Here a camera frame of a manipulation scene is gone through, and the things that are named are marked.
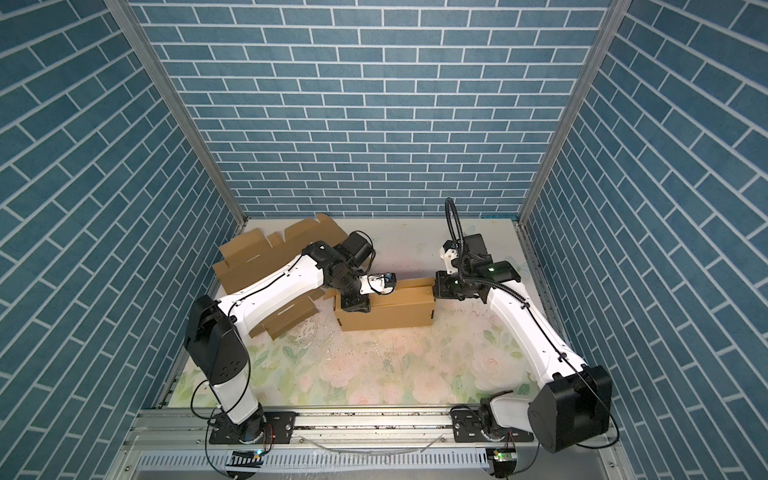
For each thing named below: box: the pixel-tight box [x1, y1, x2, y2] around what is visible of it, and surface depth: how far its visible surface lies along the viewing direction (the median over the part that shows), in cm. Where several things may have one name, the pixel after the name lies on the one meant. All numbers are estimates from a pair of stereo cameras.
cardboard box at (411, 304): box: [333, 278, 436, 331], surface depth 82 cm
